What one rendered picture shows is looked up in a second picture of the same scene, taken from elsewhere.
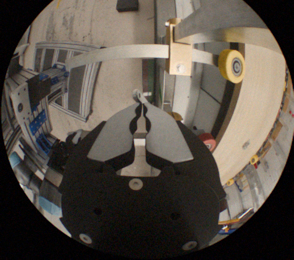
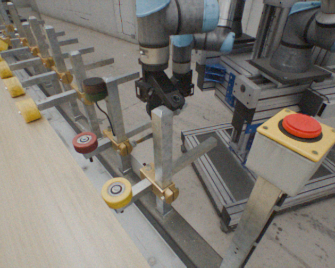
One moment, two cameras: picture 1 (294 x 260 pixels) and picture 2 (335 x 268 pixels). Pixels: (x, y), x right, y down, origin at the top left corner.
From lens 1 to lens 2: 0.56 m
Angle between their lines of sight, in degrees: 33
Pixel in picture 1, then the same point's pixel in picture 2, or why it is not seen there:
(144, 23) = not seen: outside the picture
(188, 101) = not seen: hidden behind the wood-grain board
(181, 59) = (152, 171)
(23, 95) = (245, 98)
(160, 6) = (202, 244)
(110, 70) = (195, 209)
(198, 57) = (142, 183)
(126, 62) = not seen: hidden behind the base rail
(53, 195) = (179, 54)
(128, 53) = (179, 159)
